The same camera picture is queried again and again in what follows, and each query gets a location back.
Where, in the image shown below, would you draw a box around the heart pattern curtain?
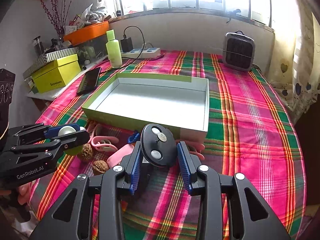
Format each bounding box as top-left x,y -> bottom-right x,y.
267,3 -> 319,124

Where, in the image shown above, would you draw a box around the pink clip right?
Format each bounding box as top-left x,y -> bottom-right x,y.
175,139 -> 205,162

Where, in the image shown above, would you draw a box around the pink flat case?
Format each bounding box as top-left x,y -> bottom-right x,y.
107,144 -> 134,168

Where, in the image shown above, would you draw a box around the pink clip middle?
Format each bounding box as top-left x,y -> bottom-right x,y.
90,136 -> 119,153

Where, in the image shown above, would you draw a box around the shallow green white box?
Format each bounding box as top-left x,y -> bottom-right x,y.
82,73 -> 209,144

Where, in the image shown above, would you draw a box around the white power strip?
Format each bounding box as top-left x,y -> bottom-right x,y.
121,48 -> 161,59

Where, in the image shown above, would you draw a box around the black charger with cable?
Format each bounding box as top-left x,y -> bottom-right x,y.
100,25 -> 166,74

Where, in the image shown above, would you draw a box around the black smartphone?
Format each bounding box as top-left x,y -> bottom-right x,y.
76,67 -> 101,96

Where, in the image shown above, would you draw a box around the green lotion bottle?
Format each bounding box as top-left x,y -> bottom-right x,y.
106,29 -> 123,68

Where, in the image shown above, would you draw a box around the orange plastic tray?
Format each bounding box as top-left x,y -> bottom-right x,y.
63,21 -> 109,46

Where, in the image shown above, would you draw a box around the red twig branches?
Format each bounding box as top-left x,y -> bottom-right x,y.
39,0 -> 73,38

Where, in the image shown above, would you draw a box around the pink clip left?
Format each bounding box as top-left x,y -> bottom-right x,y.
87,124 -> 105,146

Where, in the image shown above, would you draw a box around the blue knitted ornament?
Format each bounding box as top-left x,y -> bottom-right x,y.
127,130 -> 140,144

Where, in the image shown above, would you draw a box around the yellow cardboard box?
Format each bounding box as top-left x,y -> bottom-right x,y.
31,54 -> 81,93

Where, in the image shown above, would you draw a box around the pink clip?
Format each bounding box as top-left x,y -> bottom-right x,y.
175,139 -> 205,162
90,136 -> 119,153
87,124 -> 105,146

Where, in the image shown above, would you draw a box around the large brown walnut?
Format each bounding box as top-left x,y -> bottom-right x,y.
77,143 -> 94,162

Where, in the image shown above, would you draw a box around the small grey space heater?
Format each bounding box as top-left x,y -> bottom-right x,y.
222,30 -> 255,72

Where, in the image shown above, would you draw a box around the small brown walnut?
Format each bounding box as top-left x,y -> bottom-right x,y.
92,160 -> 109,176

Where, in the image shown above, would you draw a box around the white and green spool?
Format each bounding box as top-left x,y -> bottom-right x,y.
59,127 -> 88,156

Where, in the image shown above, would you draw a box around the striped gift box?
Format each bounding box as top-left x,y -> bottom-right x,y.
23,47 -> 79,79

